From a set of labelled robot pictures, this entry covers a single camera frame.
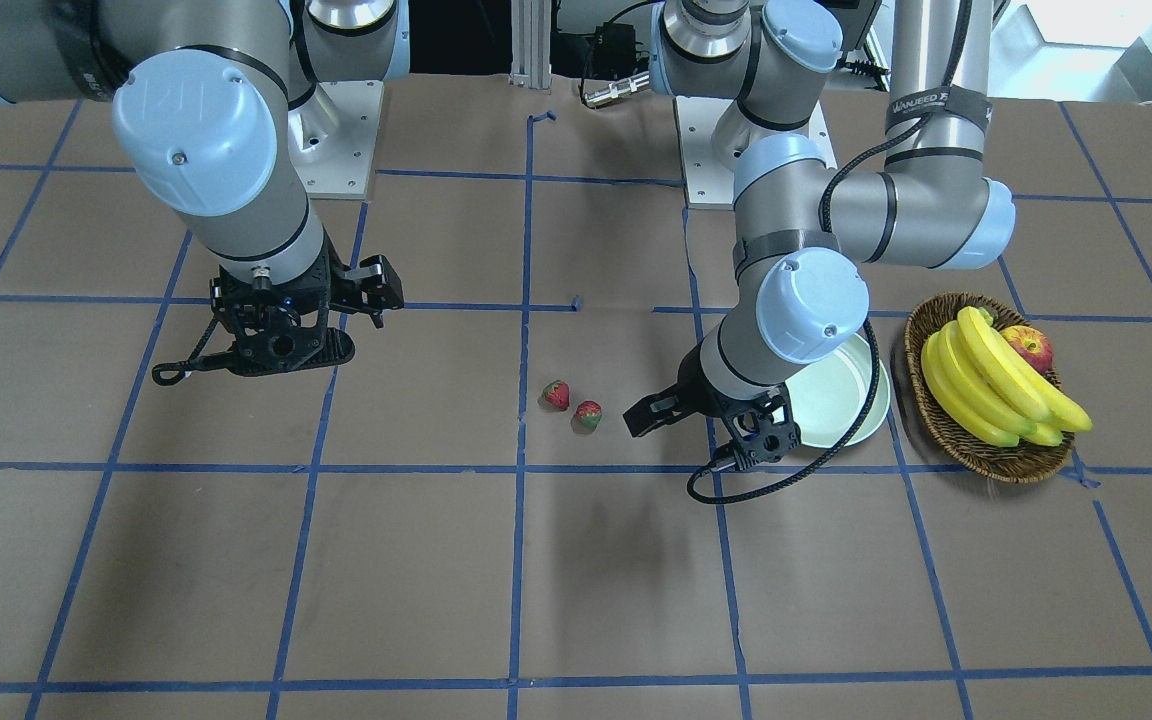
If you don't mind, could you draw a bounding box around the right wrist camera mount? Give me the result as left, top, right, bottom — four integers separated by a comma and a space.
151, 259, 356, 386

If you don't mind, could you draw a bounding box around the light green plate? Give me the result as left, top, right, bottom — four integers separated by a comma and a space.
786, 332, 872, 448

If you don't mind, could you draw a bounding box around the red strawberry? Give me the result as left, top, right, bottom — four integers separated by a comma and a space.
573, 400, 604, 430
541, 381, 571, 411

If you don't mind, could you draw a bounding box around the aluminium frame post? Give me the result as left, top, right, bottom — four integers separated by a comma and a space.
508, 0, 553, 94

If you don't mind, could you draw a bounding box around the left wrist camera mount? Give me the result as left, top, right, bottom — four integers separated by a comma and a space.
685, 392, 799, 505

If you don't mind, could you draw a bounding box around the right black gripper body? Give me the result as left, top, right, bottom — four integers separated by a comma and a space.
324, 240, 404, 325

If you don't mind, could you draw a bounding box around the yellow banana bunch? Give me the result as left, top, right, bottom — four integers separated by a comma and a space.
922, 306, 1093, 448

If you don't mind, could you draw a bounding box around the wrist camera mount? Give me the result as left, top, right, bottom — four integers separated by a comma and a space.
151, 259, 356, 386
685, 392, 799, 505

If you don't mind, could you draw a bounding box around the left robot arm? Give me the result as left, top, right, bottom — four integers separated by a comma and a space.
623, 1, 1016, 437

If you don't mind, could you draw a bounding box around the red apple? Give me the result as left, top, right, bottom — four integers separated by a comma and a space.
1001, 324, 1053, 374

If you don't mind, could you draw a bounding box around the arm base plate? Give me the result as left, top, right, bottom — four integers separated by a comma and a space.
675, 96, 776, 210
288, 79, 385, 200

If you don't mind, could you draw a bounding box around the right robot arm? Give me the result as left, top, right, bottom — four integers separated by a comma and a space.
0, 1, 411, 291

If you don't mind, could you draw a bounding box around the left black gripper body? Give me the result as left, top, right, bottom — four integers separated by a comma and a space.
622, 361, 767, 437

